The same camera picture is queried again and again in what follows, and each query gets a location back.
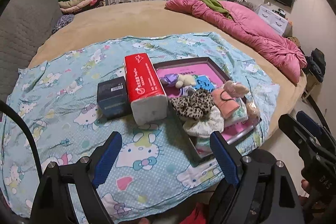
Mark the white floral scrunchie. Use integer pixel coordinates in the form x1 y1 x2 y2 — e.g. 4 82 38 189
183 106 224 139

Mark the pink cloth with hair tie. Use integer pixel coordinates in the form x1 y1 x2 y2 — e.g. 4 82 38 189
211 88 240 119

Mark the leopard print scrunchie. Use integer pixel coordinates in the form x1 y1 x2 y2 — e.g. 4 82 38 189
170 88 215 121

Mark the teddy bear purple dress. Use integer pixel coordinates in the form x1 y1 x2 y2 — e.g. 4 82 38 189
159 73 197 89

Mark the pink plush toy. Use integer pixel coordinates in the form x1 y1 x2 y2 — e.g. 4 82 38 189
223 80 249 98

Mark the person's right hand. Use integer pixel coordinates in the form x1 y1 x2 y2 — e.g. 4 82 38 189
298 179 311 206

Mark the dark purple box tray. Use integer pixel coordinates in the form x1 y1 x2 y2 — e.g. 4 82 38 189
154 57 262 162

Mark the black small box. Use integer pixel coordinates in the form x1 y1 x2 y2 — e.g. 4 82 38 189
97 76 131 119

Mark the red tissue pack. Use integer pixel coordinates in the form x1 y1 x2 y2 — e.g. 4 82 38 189
124 53 168 126

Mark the pink quilt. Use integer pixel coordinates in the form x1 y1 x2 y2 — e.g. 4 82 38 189
165 0 307 84

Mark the hello kitty blue sheet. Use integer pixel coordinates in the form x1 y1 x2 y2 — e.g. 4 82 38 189
7 32 280 222

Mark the pink and blue book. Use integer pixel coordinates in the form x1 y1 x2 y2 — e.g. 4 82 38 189
156 66 253 156

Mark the white drawer cabinet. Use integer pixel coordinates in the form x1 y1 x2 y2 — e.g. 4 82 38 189
255 5 292 37

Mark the green cloth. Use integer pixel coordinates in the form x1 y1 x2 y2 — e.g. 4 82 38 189
199 0 233 20

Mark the grey quilted sofa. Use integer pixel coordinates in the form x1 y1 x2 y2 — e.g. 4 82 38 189
1 0 62 101

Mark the black cable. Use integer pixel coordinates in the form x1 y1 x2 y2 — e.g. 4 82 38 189
0 100 44 180

